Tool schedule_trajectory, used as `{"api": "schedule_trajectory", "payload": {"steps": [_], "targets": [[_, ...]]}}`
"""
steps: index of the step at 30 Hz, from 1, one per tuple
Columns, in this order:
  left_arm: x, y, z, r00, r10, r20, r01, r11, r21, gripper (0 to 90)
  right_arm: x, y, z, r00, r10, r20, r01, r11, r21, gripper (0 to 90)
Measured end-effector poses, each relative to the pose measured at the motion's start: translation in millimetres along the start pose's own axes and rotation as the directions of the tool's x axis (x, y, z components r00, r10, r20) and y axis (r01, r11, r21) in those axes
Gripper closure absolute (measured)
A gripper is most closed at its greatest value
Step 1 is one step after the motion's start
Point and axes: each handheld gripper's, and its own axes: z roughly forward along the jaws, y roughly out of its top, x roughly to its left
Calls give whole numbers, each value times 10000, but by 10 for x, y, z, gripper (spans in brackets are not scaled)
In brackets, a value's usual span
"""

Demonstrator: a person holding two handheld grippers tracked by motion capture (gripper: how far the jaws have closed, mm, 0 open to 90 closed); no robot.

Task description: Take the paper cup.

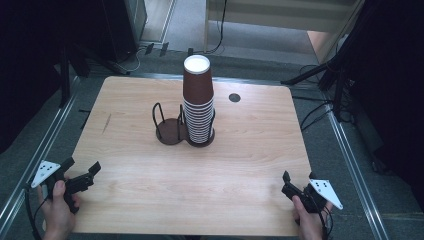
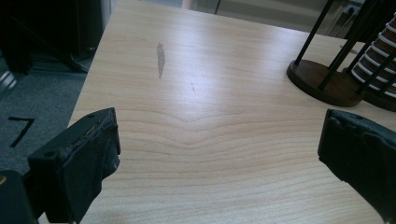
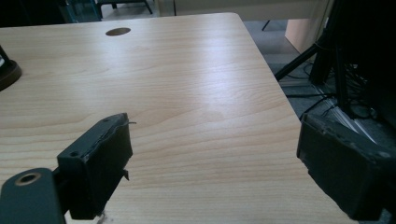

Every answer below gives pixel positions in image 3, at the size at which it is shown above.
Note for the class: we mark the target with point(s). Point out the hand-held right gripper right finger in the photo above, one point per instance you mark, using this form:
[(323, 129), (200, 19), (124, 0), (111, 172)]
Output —
[(345, 168)]

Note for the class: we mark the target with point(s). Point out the beige wooden cabinet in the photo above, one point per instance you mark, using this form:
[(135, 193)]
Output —
[(249, 7)]

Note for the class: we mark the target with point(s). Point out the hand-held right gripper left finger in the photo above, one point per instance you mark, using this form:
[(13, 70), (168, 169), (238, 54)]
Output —
[(93, 168)]

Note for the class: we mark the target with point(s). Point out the black tripod stand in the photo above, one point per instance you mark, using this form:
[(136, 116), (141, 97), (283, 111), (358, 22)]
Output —
[(327, 46)]

